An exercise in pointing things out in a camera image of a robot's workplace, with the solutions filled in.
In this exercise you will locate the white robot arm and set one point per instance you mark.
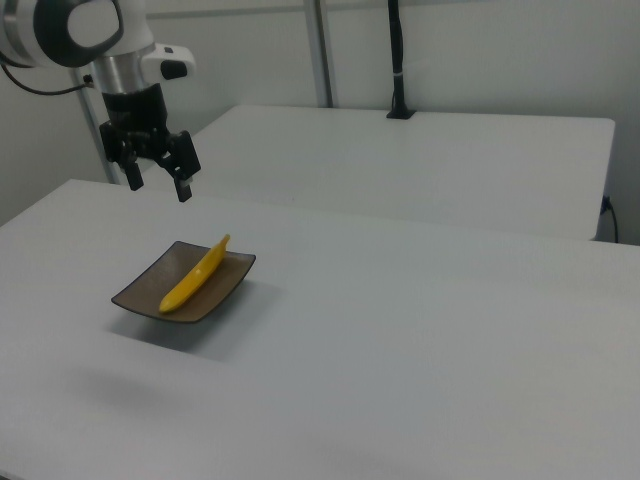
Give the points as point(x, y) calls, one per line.
point(75, 35)

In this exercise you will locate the white side table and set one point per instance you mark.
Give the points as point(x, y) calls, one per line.
point(400, 165)

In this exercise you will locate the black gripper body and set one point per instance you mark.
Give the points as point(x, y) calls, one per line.
point(135, 112)

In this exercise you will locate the black pole with clamp base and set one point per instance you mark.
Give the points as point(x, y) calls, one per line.
point(398, 60)

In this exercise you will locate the yellow banana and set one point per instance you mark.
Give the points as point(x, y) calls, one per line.
point(197, 272)

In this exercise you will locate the silver metal frame post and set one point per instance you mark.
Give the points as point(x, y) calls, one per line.
point(92, 130)

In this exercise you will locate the grey vertical frame post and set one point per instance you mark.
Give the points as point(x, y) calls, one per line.
point(322, 50)

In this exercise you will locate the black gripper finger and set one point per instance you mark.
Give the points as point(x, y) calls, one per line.
point(134, 175)
point(185, 165)

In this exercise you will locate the square brown ceramic plate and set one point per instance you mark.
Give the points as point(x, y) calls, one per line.
point(150, 292)

